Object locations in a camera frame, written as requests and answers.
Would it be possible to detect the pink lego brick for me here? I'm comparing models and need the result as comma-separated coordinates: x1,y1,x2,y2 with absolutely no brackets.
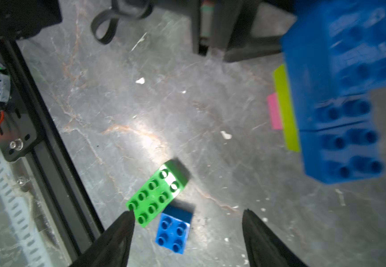
267,93,283,130

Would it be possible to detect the small blue lego brick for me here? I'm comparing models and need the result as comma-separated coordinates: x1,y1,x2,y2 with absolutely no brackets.
155,205,193,254

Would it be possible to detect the long blue lego brick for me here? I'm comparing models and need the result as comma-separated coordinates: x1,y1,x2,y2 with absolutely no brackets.
282,1,386,102

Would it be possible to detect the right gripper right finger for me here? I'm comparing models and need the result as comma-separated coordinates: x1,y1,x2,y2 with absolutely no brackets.
242,209,307,267

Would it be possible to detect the grey slotted cable duct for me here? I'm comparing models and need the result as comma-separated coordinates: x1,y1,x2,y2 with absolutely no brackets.
0,150,52,267

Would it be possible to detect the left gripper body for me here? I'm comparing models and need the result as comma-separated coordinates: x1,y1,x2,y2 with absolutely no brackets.
153,1,282,62

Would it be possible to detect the lime green lego brick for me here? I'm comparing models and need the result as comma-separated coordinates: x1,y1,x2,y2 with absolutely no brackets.
273,63,301,152

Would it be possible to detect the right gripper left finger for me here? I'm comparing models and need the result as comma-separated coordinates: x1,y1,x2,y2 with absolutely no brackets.
71,211,135,267

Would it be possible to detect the dark green lego brick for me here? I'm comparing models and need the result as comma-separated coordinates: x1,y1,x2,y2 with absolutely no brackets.
126,158,189,228

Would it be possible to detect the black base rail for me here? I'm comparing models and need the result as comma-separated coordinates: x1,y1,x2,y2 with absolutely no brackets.
0,40,104,260

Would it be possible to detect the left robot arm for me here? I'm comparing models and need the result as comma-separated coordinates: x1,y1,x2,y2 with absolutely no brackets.
0,1,282,62

